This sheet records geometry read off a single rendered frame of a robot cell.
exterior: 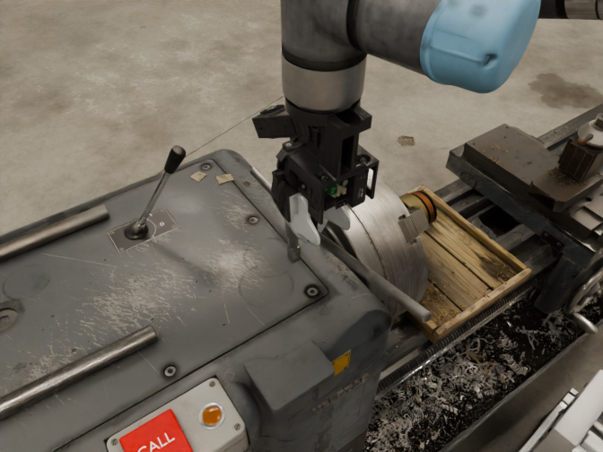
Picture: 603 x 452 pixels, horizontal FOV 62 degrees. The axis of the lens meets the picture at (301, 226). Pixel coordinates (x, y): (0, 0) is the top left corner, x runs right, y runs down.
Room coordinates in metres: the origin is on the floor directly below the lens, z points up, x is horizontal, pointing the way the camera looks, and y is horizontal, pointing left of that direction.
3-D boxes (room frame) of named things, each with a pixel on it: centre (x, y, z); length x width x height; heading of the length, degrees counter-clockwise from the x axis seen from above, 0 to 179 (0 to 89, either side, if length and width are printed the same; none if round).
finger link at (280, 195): (0.41, 0.01, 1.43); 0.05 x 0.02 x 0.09; 124
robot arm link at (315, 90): (0.41, -0.02, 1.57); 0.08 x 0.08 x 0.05
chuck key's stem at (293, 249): (0.46, 0.01, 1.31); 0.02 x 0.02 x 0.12
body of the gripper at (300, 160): (0.40, -0.02, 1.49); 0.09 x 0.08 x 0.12; 34
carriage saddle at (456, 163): (1.02, -0.67, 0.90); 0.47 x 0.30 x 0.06; 34
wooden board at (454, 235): (0.78, -0.30, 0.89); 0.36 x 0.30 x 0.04; 34
